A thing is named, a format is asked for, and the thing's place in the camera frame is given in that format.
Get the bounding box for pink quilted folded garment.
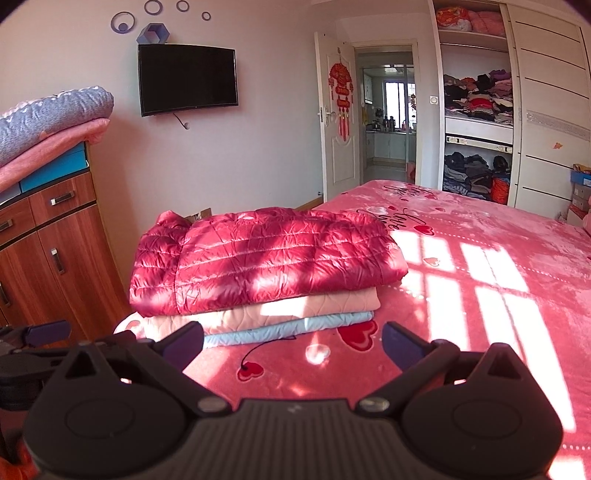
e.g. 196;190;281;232
114;288;381;340

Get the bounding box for blue shoe box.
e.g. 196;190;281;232
570;169;591;187

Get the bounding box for blue storage box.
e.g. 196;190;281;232
19;142;88;193

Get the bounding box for dark clothes pile lower shelf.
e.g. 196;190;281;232
443;152;511;205

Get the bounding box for wooden dresser cabinet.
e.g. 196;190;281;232
1;143;131;341

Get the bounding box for folded grey-blue blanket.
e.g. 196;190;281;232
1;86;114;166

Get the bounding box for light blue folded garment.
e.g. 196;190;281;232
204;311;374;349

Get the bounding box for pile of clothes upper shelf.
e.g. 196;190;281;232
444;69;514;126

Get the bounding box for red Chinese knot decoration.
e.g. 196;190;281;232
329;61;353;142

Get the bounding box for white bedroom door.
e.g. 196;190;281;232
315;32;361;202

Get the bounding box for black wall-mounted television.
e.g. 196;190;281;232
137;44;238;117

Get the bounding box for folded bedding top shelf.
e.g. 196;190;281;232
436;6;506;37

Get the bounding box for white wardrobe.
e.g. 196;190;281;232
432;1;590;219

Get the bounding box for grey shoe boxes stack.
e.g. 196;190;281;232
567;183;590;227

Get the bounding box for folded salmon pink blanket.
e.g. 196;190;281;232
0;118;110;192

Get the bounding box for red puffer down jacket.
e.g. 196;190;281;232
129;207;409;317

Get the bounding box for blue hexagon wall shelf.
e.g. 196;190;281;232
136;23;170;45

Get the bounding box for pink heart-pattern bed blanket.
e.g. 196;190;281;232
185;181;590;479

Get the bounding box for purple ring wall decorations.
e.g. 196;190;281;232
108;0;213;35

